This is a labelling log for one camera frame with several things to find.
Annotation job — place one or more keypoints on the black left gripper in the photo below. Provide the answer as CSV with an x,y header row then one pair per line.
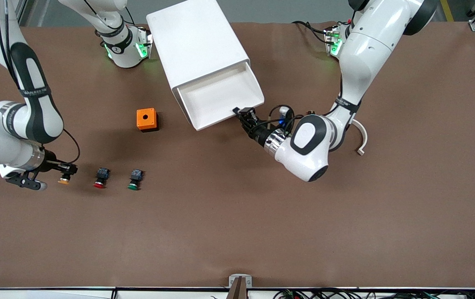
x,y
259,132

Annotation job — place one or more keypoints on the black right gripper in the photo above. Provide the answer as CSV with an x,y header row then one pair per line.
x,y
51,165

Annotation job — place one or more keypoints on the yellow push button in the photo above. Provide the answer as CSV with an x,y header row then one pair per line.
x,y
63,180

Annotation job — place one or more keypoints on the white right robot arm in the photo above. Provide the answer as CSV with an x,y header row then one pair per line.
x,y
33,116

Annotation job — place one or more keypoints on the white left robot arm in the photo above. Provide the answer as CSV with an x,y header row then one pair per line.
x,y
366,50

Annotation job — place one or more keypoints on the red push button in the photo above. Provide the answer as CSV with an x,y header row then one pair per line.
x,y
101,179

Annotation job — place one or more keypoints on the green push button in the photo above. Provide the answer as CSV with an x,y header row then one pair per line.
x,y
135,180

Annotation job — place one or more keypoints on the orange button box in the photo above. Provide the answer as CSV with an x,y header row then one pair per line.
x,y
146,118

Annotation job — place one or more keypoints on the brown table mat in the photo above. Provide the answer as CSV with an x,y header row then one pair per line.
x,y
237,228

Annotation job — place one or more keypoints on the white semicircular pipe clamp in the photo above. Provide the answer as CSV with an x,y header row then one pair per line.
x,y
364,137

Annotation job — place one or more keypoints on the white table edge rail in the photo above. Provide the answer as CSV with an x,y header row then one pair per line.
x,y
33,294

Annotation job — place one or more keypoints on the grey metal bracket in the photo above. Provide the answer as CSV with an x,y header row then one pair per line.
x,y
232,281

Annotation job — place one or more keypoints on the brown wedge post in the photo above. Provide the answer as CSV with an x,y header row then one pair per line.
x,y
239,290

